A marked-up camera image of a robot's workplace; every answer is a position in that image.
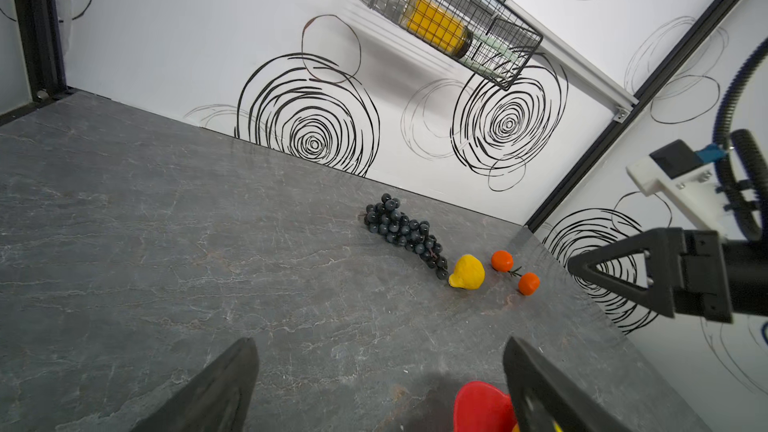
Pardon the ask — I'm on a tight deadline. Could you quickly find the orange cherry tomato upper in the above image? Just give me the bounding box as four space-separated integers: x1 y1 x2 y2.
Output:
490 250 514 273

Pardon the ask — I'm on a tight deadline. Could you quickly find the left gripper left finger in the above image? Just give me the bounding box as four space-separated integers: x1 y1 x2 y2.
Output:
133 337 259 431

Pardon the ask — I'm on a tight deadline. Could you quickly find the red flower-shaped fruit bowl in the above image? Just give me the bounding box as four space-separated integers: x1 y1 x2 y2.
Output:
453 381 518 432

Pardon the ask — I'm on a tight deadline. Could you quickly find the orange cherry tomato lower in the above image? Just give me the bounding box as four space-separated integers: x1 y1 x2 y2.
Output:
517 272 541 296

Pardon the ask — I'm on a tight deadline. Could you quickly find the small yellow pear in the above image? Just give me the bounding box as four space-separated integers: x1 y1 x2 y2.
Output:
448 254 486 290

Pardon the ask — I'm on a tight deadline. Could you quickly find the black wire wall basket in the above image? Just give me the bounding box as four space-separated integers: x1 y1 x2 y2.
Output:
360 0 543 90

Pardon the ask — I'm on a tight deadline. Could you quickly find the green box in basket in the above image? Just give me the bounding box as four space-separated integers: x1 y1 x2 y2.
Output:
459 34 531 87

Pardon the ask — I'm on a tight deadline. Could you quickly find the orange cherry tomato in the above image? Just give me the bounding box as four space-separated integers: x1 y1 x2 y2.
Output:
517 272 541 296
490 250 514 273

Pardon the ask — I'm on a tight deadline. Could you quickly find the dark grape bunch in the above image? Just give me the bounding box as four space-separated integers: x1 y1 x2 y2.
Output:
361 193 449 281

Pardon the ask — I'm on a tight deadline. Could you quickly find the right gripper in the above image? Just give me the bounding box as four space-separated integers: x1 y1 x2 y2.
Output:
567 228 768 323

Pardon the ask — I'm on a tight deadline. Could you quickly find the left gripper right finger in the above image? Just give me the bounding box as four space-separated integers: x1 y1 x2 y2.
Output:
503 336 628 431

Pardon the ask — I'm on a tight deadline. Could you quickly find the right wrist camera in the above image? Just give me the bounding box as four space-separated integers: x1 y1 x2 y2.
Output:
626 139 744 240

